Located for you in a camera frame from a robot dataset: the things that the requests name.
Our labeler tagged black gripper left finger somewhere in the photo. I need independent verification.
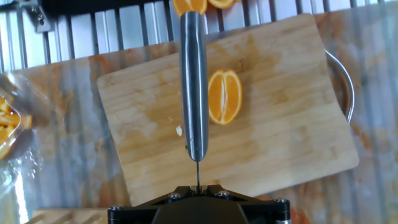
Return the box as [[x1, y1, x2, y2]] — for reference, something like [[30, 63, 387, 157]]
[[108, 185, 200, 224]]

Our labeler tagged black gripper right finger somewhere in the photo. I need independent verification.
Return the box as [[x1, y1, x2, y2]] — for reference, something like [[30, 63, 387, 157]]
[[199, 185, 292, 224]]

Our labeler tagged orange half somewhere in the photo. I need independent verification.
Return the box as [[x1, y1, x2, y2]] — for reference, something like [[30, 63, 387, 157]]
[[207, 68, 243, 126]]

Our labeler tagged steel cleaver knife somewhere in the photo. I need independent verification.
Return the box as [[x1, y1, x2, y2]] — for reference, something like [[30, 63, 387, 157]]
[[179, 11, 209, 194]]

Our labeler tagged wooden peg rack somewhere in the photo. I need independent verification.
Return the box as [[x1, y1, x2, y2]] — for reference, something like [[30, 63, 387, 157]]
[[24, 207, 109, 224]]

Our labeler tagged bamboo cutting board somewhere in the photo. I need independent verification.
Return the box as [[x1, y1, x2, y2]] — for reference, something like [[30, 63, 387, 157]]
[[96, 12, 361, 207]]

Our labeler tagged marble pattern plastic mat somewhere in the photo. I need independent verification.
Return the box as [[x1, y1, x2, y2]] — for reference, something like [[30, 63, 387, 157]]
[[0, 1, 398, 224]]

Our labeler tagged small orange slice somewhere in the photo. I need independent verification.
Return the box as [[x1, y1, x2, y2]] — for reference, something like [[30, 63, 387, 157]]
[[0, 124, 20, 160], [18, 114, 34, 130], [0, 96, 21, 127]]

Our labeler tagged stainless steel bowl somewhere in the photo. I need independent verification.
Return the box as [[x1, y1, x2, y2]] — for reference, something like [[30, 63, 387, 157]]
[[325, 49, 356, 125]]

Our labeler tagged clear plastic bag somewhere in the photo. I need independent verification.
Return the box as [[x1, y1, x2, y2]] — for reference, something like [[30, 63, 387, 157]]
[[0, 71, 50, 166]]

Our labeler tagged black desk pad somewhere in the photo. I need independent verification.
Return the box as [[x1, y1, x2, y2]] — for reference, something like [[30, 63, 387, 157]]
[[42, 0, 175, 15]]

